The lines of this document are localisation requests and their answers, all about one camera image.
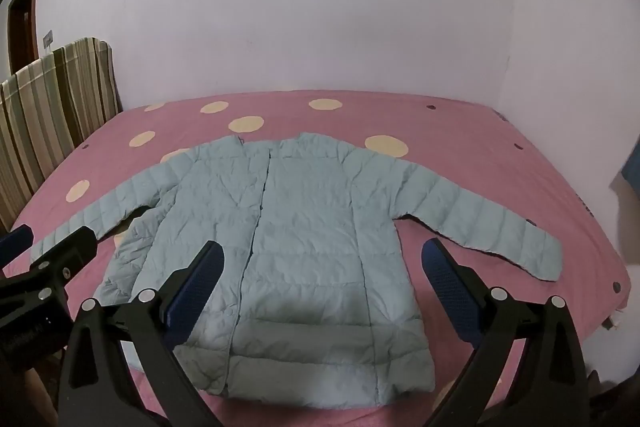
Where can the brown wooden door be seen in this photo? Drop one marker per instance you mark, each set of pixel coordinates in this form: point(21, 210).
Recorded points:
point(25, 17)

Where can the light blue puffer jacket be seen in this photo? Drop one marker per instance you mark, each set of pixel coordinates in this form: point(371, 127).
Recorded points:
point(310, 237)

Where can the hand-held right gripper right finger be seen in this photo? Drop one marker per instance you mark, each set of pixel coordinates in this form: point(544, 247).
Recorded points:
point(447, 279)

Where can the wall light switch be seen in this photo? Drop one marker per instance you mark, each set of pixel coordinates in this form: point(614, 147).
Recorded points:
point(48, 39)

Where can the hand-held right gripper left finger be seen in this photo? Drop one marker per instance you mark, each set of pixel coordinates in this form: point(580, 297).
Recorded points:
point(197, 279)

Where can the blue cloth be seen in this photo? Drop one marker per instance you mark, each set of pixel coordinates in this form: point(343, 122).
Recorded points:
point(632, 174)

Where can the pink dotted bed sheet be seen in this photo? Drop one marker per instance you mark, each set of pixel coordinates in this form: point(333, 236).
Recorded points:
point(450, 147)

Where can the striped headboard cushion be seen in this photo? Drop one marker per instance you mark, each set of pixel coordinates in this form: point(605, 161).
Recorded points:
point(50, 107)

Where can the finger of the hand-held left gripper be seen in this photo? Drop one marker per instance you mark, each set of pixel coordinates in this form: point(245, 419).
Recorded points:
point(17, 241)
point(70, 249)

